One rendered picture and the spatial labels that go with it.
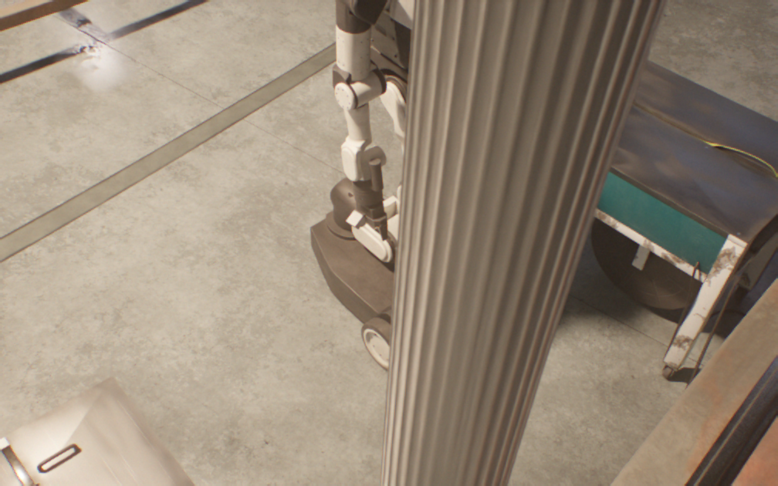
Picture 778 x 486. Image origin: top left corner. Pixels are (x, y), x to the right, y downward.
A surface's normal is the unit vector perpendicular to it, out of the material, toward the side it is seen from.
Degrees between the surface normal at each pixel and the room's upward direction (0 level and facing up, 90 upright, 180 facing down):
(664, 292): 90
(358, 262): 0
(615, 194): 90
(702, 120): 0
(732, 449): 0
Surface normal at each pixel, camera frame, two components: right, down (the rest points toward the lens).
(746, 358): 0.06, -0.66
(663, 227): -0.69, 0.51
